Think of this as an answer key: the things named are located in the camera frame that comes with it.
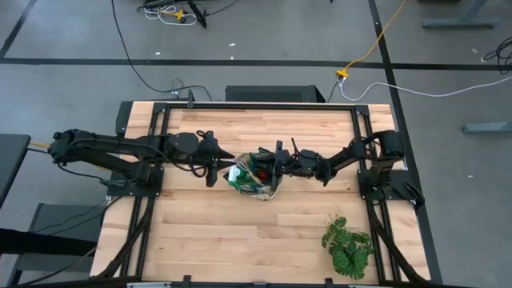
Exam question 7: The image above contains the black computer tower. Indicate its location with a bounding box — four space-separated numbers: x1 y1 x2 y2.
225 85 326 104

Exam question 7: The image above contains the black aluminium table frame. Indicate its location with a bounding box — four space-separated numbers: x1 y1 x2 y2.
95 99 443 288

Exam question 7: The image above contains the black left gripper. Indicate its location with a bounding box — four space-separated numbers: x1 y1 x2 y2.
195 130 237 188

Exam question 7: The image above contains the black coiled cable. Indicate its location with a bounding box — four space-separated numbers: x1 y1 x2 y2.
482 35 512 76

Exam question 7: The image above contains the black side table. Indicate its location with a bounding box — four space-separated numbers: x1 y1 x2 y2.
0 133 32 210

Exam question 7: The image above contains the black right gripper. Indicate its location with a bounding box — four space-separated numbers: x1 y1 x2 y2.
258 139 323 191

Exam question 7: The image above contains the beige canvas gardening bag green trim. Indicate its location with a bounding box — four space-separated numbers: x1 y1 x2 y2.
226 150 283 202

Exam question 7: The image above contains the white and yellow cable bundle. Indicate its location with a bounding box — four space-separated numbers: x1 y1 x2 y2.
142 0 199 27

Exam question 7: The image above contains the green artificial plant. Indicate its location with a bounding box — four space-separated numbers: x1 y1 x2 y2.
321 214 376 281

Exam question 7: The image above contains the grey floor cable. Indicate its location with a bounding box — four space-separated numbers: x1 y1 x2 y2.
338 74 512 102

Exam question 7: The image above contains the yellow extension cable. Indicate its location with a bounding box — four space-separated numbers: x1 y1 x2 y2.
335 0 408 79

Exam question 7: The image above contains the grey desk foot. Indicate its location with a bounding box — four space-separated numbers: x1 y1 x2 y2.
422 0 502 30
462 121 512 134

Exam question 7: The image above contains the long black floor cable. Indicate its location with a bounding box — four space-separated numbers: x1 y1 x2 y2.
110 0 214 102

